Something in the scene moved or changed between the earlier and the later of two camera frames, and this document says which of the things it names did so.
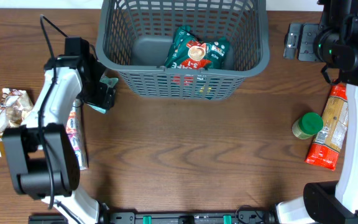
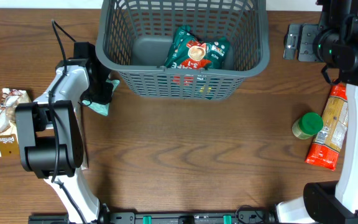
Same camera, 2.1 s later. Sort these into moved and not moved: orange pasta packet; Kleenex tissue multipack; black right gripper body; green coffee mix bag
Moved: Kleenex tissue multipack
Not moved: orange pasta packet; black right gripper body; green coffee mix bag
